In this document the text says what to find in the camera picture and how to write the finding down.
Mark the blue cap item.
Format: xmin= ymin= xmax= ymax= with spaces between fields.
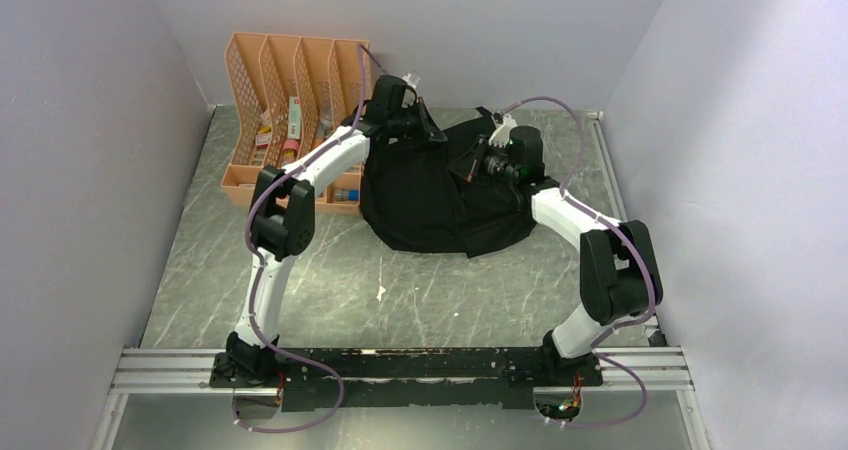
xmin=334 ymin=188 xmax=360 ymax=202

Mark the peach plastic desk organizer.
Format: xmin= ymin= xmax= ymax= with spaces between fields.
xmin=221 ymin=32 xmax=373 ymax=207

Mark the pink crayon tube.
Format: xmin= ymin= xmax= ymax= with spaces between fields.
xmin=280 ymin=138 xmax=300 ymax=166

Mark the teal stationery box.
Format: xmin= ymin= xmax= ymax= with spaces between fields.
xmin=287 ymin=96 xmax=303 ymax=140

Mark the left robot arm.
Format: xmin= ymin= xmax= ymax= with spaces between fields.
xmin=218 ymin=73 xmax=435 ymax=386

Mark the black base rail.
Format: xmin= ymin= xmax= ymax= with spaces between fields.
xmin=209 ymin=345 xmax=603 ymax=412

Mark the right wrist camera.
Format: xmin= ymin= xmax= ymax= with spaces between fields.
xmin=488 ymin=112 xmax=517 ymax=148

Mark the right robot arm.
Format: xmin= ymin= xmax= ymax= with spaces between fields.
xmin=450 ymin=126 xmax=662 ymax=384

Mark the red white staples box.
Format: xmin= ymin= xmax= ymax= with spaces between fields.
xmin=255 ymin=125 xmax=272 ymax=148

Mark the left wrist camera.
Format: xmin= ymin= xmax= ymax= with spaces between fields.
xmin=401 ymin=71 xmax=421 ymax=90

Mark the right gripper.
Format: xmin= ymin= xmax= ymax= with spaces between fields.
xmin=447 ymin=135 xmax=519 ymax=186

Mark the aluminium frame rail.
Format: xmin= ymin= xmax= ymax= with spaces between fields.
xmin=110 ymin=347 xmax=694 ymax=396

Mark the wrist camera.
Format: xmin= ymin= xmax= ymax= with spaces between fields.
xmin=488 ymin=112 xmax=517 ymax=148
xmin=401 ymin=71 xmax=421 ymax=90

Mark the black student backpack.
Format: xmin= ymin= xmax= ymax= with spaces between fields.
xmin=360 ymin=108 xmax=536 ymax=258

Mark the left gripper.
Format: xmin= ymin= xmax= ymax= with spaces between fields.
xmin=388 ymin=96 xmax=448 ymax=148

